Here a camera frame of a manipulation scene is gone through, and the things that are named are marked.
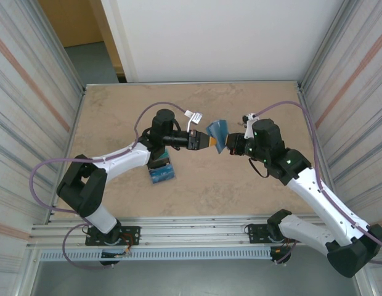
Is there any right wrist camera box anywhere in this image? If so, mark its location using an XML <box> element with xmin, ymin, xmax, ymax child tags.
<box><xmin>241</xmin><ymin>113</ymin><xmax>257</xmax><ymax>140</ymax></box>

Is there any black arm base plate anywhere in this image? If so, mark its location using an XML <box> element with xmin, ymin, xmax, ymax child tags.
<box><xmin>247</xmin><ymin>223</ymin><xmax>303</xmax><ymax>245</ymax></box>
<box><xmin>85</xmin><ymin>226</ymin><xmax>141</xmax><ymax>247</ymax></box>

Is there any aluminium rail frame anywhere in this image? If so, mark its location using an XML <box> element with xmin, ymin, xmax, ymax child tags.
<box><xmin>28</xmin><ymin>215</ymin><xmax>364</xmax><ymax>251</ymax></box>

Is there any black plastic card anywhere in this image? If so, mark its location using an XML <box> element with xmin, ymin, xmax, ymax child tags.
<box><xmin>147</xmin><ymin>158</ymin><xmax>172</xmax><ymax>171</ymax></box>

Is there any aluminium frame post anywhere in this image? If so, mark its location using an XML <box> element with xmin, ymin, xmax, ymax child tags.
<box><xmin>297</xmin><ymin>0</ymin><xmax>347</xmax><ymax>92</ymax></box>

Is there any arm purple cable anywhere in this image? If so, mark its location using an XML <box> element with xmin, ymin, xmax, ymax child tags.
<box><xmin>30</xmin><ymin>101</ymin><xmax>192</xmax><ymax>271</ymax></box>
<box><xmin>254</xmin><ymin>101</ymin><xmax>382</xmax><ymax>265</ymax></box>

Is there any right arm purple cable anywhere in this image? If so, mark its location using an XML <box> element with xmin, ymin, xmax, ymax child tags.
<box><xmin>254</xmin><ymin>101</ymin><xmax>382</xmax><ymax>265</ymax></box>

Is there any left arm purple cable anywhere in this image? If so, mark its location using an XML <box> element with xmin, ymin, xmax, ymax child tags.
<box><xmin>30</xmin><ymin>101</ymin><xmax>192</xmax><ymax>271</ymax></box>

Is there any blue leather card holder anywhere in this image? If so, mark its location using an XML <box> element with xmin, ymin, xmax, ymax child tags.
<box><xmin>205</xmin><ymin>118</ymin><xmax>230</xmax><ymax>155</ymax></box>

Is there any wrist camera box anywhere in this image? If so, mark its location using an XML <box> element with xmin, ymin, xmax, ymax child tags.
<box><xmin>184</xmin><ymin>110</ymin><xmax>205</xmax><ymax>133</ymax></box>
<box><xmin>241</xmin><ymin>113</ymin><xmax>257</xmax><ymax>140</ymax></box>

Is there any grey slotted cable duct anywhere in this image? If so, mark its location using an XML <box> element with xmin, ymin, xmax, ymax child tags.
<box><xmin>38</xmin><ymin>248</ymin><xmax>274</xmax><ymax>263</ymax></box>

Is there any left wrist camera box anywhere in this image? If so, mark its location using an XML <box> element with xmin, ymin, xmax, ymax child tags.
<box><xmin>184</xmin><ymin>110</ymin><xmax>205</xmax><ymax>133</ymax></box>

